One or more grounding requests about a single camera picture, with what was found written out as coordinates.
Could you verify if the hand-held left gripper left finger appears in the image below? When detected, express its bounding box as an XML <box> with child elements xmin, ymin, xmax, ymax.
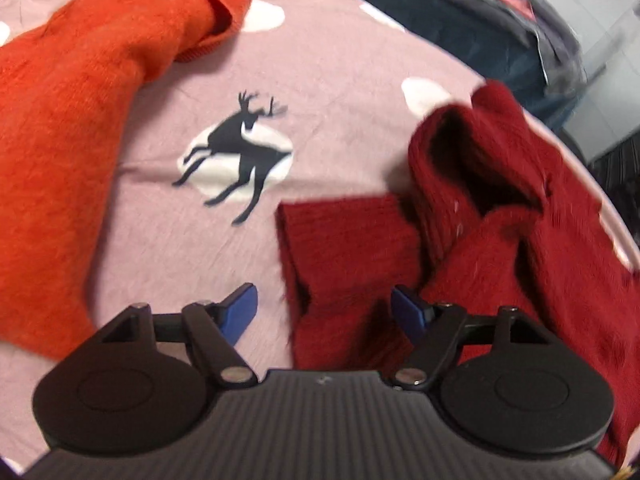
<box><xmin>100</xmin><ymin>282</ymin><xmax>259</xmax><ymax>387</ymax></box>

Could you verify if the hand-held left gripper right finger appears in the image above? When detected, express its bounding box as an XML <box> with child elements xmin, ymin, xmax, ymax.
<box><xmin>391</xmin><ymin>285</ymin><xmax>555</xmax><ymax>392</ymax></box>

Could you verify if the dark red knit sweater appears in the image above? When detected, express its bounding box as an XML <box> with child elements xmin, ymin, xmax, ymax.
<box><xmin>275</xmin><ymin>80</ymin><xmax>640</xmax><ymax>468</ymax></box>

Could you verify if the pink dotted blanket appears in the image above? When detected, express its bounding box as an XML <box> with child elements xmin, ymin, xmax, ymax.
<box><xmin>0</xmin><ymin>0</ymin><xmax>640</xmax><ymax>476</ymax></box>

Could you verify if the orange knit sweater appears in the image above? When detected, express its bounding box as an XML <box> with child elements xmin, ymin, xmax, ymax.
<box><xmin>0</xmin><ymin>0</ymin><xmax>254</xmax><ymax>361</ymax></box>

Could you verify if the dark grey cloth with red patch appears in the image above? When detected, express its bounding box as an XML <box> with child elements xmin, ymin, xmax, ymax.
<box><xmin>280</xmin><ymin>0</ymin><xmax>588</xmax><ymax>131</ymax></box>

